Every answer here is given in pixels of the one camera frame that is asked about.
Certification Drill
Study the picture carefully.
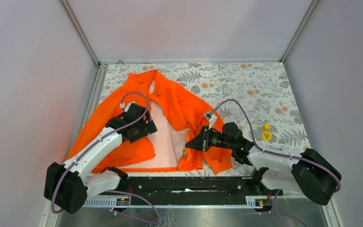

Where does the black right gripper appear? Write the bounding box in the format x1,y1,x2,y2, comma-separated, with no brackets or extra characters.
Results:
186,125,235,152

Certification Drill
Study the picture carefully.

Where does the orange zip jacket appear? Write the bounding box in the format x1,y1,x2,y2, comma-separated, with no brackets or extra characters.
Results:
68,70,233,174

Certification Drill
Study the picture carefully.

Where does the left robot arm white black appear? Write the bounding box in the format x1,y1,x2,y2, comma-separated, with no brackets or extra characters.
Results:
43,102,157,214

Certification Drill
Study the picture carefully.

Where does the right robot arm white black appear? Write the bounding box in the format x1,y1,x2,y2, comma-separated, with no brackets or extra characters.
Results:
185,122,342,206

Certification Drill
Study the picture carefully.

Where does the yellow round tag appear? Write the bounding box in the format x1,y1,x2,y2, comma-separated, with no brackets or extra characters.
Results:
261,131,273,141

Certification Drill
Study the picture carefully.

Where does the small yellow cube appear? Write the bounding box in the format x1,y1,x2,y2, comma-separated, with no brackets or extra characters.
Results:
263,124,270,131

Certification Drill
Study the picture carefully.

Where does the floral patterned table mat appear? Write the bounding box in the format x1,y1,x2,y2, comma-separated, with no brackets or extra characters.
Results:
98,62,320,177

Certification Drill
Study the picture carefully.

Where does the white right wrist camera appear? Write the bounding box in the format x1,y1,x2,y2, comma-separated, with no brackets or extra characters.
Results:
204,111,217,129

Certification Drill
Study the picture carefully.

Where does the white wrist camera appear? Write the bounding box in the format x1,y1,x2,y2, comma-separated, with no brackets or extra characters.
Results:
120,101,135,112
204,111,217,129

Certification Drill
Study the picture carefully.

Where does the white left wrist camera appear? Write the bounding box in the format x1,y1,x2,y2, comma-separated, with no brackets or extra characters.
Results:
120,101,135,112

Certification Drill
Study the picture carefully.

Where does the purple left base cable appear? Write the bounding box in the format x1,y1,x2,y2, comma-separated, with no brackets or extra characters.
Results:
106,189,163,225

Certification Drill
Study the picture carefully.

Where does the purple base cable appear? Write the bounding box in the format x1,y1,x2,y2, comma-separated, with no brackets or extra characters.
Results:
258,189,309,227
106,189,163,225

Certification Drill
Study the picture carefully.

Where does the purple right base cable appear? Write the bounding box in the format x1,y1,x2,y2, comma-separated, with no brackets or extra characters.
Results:
258,189,309,227

